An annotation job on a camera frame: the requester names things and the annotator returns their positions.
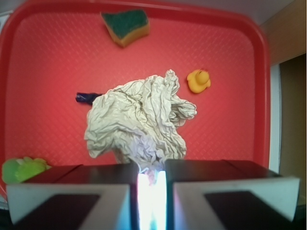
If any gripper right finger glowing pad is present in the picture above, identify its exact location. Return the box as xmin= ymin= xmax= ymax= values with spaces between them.
xmin=165 ymin=160 xmax=300 ymax=230

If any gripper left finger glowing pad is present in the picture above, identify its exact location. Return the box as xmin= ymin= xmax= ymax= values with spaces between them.
xmin=6 ymin=163 xmax=139 ymax=230

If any white paper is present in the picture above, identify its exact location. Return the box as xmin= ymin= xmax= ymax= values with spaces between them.
xmin=84 ymin=70 xmax=197 ymax=173

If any green fuzzy toy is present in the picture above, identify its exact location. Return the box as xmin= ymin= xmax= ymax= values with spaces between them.
xmin=2 ymin=157 xmax=51 ymax=184

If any yellow rubber duck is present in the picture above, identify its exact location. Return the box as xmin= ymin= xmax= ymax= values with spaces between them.
xmin=187 ymin=69 xmax=211 ymax=94

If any yellow green scrub sponge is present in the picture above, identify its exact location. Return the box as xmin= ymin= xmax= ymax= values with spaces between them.
xmin=101 ymin=9 xmax=150 ymax=47

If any dark purple rope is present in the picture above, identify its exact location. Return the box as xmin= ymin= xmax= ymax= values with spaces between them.
xmin=75 ymin=92 xmax=104 ymax=105

